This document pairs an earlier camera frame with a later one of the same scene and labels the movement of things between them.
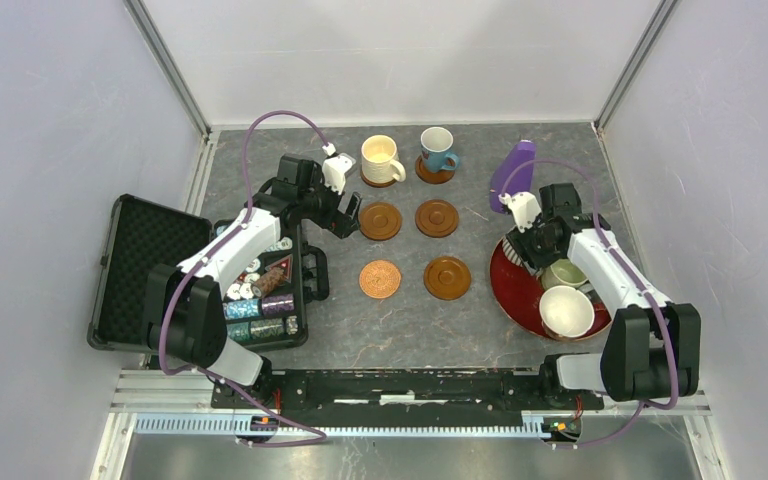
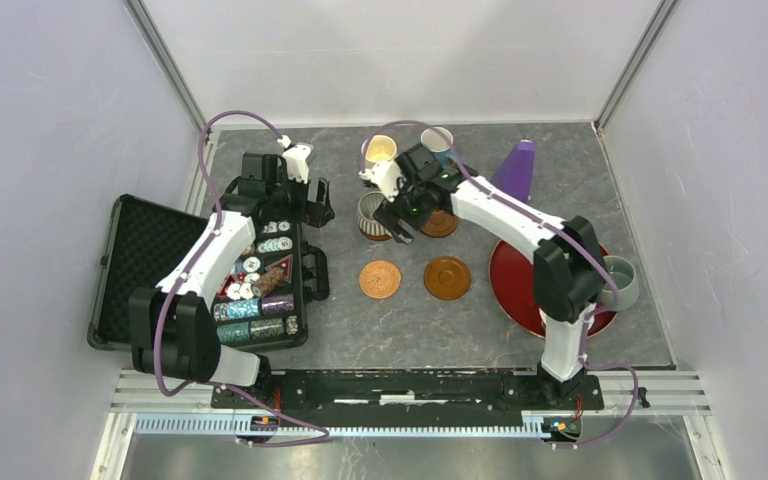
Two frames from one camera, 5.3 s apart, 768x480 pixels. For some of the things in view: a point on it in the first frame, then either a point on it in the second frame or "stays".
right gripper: x=519 y=240 -> x=389 y=212
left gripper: x=341 y=225 -> x=316 y=213
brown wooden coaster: x=447 y=278 stays
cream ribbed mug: x=379 y=160 stays
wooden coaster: x=379 y=278 stays
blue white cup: x=436 y=143 stays
